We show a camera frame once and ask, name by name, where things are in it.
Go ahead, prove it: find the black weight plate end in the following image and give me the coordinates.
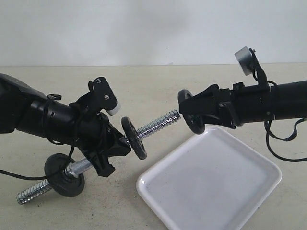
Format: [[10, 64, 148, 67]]
[[44, 153, 85, 197], [121, 116, 147, 160]]

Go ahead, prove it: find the chrome threaded dumbbell bar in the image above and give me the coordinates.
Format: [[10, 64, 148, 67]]
[[16, 110, 180, 205]]

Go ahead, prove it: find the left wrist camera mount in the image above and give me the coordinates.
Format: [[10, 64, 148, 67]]
[[88, 76, 121, 116]]

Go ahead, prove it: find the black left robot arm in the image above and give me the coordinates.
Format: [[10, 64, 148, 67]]
[[0, 73, 131, 177]]

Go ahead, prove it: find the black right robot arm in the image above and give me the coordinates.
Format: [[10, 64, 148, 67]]
[[177, 81, 307, 134]]

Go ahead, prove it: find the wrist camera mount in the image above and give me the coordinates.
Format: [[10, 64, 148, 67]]
[[234, 46, 269, 89], [88, 76, 121, 116]]

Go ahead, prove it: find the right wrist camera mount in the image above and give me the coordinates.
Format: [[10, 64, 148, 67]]
[[234, 46, 269, 89]]

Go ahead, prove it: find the black weight plate right end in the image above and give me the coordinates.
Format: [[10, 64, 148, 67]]
[[121, 116, 147, 160]]

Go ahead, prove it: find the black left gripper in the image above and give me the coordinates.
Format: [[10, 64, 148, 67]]
[[76, 113, 131, 177]]

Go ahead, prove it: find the white square tray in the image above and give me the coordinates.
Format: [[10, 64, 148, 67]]
[[136, 126, 282, 230]]

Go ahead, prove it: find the black weight plate left end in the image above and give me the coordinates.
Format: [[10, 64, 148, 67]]
[[44, 153, 85, 197]]

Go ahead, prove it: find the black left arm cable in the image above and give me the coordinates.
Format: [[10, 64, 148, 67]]
[[0, 100, 106, 180]]

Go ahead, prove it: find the black weight plate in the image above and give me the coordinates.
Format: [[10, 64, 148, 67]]
[[177, 89, 205, 135]]

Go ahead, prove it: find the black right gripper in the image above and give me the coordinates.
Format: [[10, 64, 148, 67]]
[[179, 84, 240, 129]]

